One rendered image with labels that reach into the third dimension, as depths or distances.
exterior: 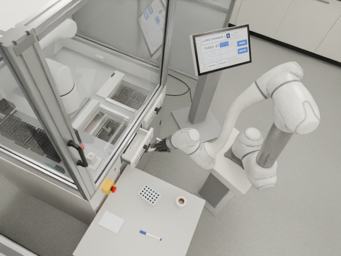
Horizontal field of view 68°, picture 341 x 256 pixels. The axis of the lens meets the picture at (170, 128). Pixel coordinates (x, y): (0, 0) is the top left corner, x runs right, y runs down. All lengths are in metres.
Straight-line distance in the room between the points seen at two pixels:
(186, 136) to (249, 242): 1.50
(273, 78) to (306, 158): 2.12
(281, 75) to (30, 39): 0.92
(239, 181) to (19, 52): 1.46
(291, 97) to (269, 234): 1.77
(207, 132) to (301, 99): 1.87
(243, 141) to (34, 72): 1.24
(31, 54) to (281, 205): 2.54
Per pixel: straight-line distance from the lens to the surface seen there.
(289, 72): 1.19
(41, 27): 0.71
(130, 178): 1.74
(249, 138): 1.62
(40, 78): 0.75
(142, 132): 1.79
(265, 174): 1.55
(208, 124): 2.93
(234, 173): 1.78
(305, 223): 2.88
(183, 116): 2.93
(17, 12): 0.80
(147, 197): 1.66
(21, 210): 2.68
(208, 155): 1.39
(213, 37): 2.12
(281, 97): 1.12
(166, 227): 1.65
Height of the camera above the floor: 2.37
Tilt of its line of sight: 56 degrees down
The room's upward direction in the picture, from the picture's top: 10 degrees clockwise
